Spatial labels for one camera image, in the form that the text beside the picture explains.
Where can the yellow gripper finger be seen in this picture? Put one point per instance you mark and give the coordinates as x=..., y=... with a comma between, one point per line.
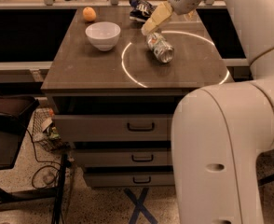
x=161, y=14

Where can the silver 7up soda can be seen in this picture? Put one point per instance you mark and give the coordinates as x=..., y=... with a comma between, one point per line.
x=161, y=48

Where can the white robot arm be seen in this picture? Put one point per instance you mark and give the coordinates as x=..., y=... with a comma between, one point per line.
x=218, y=131

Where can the blue chip bag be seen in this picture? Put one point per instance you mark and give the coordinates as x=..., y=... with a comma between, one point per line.
x=141, y=10

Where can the white ceramic bowl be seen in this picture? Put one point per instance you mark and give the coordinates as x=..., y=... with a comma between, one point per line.
x=103, y=35

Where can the orange fruit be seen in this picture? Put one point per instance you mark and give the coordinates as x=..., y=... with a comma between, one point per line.
x=89, y=14

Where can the grey drawer cabinet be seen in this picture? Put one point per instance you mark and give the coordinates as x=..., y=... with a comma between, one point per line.
x=128, y=79

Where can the top grey drawer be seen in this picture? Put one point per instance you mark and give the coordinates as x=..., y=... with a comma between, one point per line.
x=112, y=128

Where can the grey drawer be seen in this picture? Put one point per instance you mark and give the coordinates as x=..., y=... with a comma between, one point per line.
x=122, y=157
x=112, y=128
x=137, y=179

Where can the middle grey drawer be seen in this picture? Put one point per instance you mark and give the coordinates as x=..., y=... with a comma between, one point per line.
x=122, y=157

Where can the bottom grey drawer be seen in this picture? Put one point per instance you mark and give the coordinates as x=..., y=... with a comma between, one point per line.
x=137, y=179

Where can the black chair on left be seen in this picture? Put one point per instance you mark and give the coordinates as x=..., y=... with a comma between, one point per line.
x=15, y=115

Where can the blue tape cross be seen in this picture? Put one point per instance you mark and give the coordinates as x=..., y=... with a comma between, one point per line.
x=139, y=207

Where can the wire waste basket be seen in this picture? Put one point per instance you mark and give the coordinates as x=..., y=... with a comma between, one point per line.
x=45, y=133

